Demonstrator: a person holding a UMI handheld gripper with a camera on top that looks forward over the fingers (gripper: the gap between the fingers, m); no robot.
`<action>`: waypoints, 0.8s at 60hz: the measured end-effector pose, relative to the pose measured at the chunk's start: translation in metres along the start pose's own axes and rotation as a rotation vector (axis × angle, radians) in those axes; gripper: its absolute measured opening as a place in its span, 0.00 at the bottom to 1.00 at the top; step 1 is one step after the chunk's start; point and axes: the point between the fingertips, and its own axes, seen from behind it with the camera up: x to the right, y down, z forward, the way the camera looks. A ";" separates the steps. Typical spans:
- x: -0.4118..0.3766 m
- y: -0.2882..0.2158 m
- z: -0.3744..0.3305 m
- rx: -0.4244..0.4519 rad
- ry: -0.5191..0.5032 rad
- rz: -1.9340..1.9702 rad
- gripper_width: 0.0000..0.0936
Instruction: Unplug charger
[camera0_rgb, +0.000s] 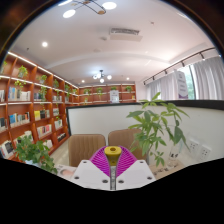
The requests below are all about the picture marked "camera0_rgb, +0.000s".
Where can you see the white ceiling air vent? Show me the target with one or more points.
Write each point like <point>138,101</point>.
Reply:
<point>125,33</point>

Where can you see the purple and white banner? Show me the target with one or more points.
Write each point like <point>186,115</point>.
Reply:
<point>182,86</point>

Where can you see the round recessed ceiling light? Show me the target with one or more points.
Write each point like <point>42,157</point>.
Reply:
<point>44,44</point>

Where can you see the black track light rail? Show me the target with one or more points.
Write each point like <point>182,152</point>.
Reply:
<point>181,63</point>

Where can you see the orange wooden bookshelf unit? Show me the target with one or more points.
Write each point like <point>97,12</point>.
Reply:
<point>30,110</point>

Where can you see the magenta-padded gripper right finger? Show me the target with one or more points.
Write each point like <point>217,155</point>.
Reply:
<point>136,173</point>

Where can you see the brown padded chair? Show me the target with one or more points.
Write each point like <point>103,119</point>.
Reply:
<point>85,148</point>
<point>121,138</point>

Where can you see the leafy plant in white pot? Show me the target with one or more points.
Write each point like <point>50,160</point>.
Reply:
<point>33,151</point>

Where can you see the clear acrylic sign stand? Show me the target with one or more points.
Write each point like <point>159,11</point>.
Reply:
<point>175,156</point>

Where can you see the tall tree in black pot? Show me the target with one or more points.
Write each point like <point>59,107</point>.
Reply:
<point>151,121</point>

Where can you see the white wall socket plate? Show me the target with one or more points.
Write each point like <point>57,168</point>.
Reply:
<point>193,145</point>
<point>205,152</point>

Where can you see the white sheer curtain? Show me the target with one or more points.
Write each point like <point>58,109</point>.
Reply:
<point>163,87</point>
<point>210,78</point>

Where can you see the small yellow charger block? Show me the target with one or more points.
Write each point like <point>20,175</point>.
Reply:
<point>112,154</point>

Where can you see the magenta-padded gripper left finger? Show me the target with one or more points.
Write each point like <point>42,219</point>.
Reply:
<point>87,173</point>

